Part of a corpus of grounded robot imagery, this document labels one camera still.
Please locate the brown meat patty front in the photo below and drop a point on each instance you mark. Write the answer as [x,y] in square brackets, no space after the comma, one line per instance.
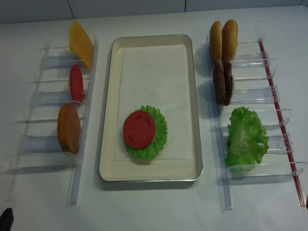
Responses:
[219,81]

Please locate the cream metal baking tray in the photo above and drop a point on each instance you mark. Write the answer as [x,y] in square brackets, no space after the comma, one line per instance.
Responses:
[157,71]

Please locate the yellow cheese slice behind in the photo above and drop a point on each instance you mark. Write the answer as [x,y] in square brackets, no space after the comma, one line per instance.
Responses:
[70,31]

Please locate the red tomato slice in rack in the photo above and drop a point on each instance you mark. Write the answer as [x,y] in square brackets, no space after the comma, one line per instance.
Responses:
[76,83]

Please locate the burger bun in rack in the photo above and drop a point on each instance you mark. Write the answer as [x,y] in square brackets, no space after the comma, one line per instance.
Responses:
[215,41]
[229,40]

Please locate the brown meat patty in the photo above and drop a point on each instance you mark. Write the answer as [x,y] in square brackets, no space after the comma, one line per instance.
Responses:
[219,81]
[228,82]

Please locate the orange cheese slice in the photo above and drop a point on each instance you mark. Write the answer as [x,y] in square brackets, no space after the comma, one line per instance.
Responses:
[81,45]

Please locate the green lettuce leaf on tray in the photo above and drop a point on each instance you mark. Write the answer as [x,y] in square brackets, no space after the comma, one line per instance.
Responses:
[160,136]

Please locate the clear acrylic right rack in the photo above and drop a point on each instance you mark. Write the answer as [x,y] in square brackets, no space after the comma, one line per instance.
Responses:
[253,72]

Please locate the brown bun half left rack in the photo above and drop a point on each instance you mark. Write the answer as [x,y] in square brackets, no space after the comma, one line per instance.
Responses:
[68,129]

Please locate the green lettuce leaf in rack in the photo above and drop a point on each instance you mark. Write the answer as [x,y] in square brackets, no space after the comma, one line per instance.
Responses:
[247,140]

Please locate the right burger bun in rack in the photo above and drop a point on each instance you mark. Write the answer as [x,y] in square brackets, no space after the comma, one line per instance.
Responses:
[229,40]

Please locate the red tomato slice on tray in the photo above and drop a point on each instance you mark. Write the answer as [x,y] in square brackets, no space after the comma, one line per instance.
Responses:
[139,129]

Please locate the brown meat patty rear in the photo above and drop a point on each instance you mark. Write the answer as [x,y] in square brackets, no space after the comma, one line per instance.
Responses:
[228,82]

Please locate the left burger bun in rack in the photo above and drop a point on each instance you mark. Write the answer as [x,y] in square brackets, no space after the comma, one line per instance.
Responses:
[215,41]

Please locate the black object bottom left corner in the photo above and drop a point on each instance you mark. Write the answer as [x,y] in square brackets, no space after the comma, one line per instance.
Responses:
[6,220]

